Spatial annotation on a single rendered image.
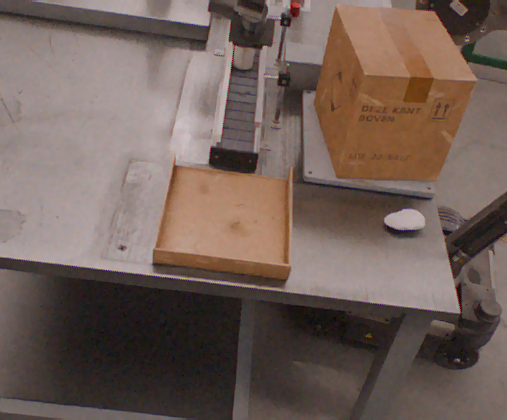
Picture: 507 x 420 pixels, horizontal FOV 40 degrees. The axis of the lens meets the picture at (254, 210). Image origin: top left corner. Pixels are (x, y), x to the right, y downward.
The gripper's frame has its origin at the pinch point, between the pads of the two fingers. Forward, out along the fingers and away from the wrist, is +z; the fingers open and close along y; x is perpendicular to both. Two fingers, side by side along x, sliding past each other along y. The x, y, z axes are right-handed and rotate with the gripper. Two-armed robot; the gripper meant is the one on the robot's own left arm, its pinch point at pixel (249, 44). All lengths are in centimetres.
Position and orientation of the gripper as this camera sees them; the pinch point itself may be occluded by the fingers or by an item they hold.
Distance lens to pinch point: 171.6
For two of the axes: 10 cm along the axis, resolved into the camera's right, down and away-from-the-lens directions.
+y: -9.9, -1.2, -0.5
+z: -0.7, 1.5, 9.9
